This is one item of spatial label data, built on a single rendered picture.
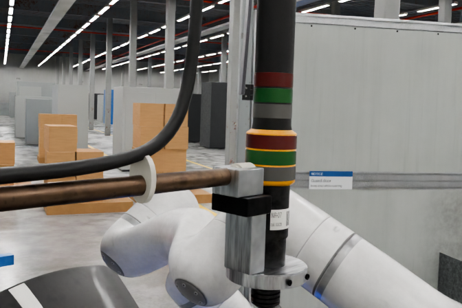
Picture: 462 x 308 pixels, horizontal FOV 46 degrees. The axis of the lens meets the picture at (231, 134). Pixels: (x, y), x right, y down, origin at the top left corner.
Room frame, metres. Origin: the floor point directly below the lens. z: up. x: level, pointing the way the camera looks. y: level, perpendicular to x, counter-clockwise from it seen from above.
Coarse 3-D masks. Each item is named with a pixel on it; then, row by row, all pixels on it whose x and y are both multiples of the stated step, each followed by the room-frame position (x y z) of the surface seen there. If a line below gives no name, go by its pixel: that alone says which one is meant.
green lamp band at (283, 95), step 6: (258, 90) 0.45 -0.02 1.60; (264, 90) 0.45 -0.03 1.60; (270, 90) 0.45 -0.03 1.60; (276, 90) 0.45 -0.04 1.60; (282, 90) 0.45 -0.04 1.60; (288, 90) 0.45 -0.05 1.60; (258, 96) 0.45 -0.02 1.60; (264, 96) 0.45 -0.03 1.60; (270, 96) 0.45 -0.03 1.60; (276, 96) 0.45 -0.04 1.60; (282, 96) 0.45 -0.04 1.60; (288, 96) 0.45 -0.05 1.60; (282, 102) 0.45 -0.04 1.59; (288, 102) 0.45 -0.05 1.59
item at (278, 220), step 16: (272, 192) 0.45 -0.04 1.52; (288, 192) 0.46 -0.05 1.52; (272, 208) 0.45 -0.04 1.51; (288, 208) 0.46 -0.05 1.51; (272, 224) 0.45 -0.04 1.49; (288, 224) 0.46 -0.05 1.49; (272, 240) 0.45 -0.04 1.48; (272, 256) 0.45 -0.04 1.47; (256, 304) 0.45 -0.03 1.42; (272, 304) 0.45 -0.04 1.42
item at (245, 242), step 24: (240, 168) 0.42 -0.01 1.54; (216, 192) 0.43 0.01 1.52; (240, 192) 0.42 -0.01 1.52; (240, 216) 0.44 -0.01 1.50; (264, 216) 0.44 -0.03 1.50; (240, 240) 0.43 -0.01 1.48; (264, 240) 0.44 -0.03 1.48; (240, 264) 0.43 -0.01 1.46; (264, 264) 0.44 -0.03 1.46; (288, 264) 0.46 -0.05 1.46; (264, 288) 0.43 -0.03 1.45; (288, 288) 0.43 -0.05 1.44
